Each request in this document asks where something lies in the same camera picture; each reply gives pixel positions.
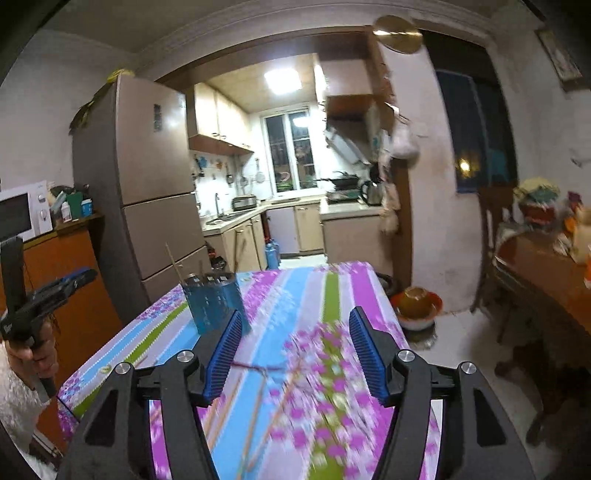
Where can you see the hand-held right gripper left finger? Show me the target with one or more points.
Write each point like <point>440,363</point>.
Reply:
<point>224,355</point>

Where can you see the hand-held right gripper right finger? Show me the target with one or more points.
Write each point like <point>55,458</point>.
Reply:
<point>369,355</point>

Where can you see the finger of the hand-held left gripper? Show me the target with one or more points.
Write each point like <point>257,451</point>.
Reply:
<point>69,294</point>
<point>78,277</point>

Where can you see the blue metal utensil holder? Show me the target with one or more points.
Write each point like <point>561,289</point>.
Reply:
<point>207,300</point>

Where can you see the group of wooden chopsticks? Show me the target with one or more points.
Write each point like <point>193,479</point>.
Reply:
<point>256,410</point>

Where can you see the person's left forearm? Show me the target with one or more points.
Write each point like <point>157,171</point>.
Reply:
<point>14,406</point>

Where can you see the person's left hand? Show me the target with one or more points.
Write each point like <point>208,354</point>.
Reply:
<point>41,357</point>

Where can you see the orange wooden cabinet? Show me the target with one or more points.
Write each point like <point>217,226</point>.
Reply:
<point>78,277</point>

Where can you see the red rimmed basin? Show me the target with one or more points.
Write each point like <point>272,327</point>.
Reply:
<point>415,322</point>

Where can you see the small white bottle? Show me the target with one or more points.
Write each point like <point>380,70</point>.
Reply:
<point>66,213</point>

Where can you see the blue bottle white cap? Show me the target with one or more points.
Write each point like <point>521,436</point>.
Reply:
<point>87,208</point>

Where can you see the brown bowl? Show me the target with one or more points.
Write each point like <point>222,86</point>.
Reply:
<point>413,302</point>

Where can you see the green container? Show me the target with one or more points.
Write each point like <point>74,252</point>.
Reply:
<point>75,203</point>

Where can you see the white microwave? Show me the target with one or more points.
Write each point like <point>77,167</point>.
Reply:
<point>18,214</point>

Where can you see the floral striped tablecloth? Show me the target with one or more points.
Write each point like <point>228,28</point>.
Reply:
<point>295,300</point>

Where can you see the brown refrigerator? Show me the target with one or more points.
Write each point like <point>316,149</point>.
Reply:
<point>157,230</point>

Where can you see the blue water bottle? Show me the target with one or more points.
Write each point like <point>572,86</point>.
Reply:
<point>272,256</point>

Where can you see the kitchen counter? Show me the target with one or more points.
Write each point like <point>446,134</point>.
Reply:
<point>341,217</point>

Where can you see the hanging pale bag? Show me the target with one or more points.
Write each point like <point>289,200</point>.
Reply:
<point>391,212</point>

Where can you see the kitchen faucet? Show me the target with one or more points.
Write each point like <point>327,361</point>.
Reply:
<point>217,205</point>

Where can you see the grey countertop appliance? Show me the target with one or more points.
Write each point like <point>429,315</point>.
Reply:
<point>244,203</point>

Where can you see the gas stove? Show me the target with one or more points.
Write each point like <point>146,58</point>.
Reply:
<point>344,197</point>

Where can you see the wooden chair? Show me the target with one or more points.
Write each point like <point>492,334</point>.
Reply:
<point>489,249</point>

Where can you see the steel electric kettle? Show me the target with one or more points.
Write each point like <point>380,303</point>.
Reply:
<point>371,194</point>

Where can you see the black wok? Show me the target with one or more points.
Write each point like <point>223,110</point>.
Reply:
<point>344,181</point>

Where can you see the dark fridge sticker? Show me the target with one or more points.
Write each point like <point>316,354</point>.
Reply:
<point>158,117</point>

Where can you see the green bowl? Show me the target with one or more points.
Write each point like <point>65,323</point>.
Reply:
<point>284,183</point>

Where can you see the dark wooden side table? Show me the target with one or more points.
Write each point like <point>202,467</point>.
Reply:
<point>540,272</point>

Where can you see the steel range hood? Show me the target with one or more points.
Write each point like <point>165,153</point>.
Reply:
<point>346,145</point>

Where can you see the white plastic bag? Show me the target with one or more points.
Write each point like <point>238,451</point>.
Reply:
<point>405,143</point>

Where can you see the kitchen window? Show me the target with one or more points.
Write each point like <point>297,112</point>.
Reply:
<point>288,147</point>

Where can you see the pile of packages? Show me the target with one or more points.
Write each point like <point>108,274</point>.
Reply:
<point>577,240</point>

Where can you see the cabinet above range hood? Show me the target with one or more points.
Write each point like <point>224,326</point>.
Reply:
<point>351,87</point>

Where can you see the ceiling light panel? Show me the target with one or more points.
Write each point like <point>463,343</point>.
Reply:
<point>282,82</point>

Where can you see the wall-mounted kitchen cabinets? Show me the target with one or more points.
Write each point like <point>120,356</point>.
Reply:
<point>217,120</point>

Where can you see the brass wall disc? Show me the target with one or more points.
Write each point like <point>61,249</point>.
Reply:
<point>397,34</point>

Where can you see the framed wall picture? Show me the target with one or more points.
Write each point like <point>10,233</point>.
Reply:
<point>561,57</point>

